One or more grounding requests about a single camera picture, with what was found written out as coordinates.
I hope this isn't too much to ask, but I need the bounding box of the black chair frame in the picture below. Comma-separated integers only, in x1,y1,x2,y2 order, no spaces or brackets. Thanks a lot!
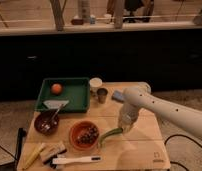
0,128,27,171

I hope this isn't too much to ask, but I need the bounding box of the green plastic tray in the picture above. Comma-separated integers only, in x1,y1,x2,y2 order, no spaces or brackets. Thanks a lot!
35,77,90,113

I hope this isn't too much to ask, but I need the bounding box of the metal spoon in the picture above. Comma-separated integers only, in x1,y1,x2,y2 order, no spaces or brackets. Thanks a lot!
47,104,63,125

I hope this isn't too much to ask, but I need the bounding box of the white cup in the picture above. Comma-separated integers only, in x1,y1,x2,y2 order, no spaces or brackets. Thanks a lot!
89,77,102,93

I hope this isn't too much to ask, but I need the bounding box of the metal cup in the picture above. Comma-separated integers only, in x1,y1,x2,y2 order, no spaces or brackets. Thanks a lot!
97,88,108,104

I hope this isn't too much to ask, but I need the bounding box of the orange fruit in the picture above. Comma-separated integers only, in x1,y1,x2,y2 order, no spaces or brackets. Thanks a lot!
51,83,63,95

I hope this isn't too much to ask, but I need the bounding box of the orange bowl with grapes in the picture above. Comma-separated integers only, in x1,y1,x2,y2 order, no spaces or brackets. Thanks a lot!
69,121,99,151

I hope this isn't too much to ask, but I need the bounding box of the dark brown bowl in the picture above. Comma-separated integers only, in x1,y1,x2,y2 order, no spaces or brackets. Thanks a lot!
34,110,59,136

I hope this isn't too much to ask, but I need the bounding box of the black cable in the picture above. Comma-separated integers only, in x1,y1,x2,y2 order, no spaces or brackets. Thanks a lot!
164,133,202,171

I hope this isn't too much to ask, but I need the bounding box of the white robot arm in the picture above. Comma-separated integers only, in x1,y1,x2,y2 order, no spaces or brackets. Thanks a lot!
118,83,202,140

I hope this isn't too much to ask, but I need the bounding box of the white folded paper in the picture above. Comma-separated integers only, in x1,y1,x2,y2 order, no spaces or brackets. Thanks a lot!
43,100,69,109

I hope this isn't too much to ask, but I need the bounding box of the wooden scrub brush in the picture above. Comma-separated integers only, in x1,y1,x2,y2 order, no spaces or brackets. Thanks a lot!
40,141,66,163

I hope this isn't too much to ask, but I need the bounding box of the white handled brush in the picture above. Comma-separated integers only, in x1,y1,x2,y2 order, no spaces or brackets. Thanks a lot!
52,156,101,165

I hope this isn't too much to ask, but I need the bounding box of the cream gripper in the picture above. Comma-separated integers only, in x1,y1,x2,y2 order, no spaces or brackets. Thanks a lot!
118,120,134,134

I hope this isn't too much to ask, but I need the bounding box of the green chili pepper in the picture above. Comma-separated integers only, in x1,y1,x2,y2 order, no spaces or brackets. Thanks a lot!
97,127,123,148

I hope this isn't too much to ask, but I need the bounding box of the blue sponge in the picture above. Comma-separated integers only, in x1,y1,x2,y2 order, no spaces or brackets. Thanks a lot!
112,90,124,102

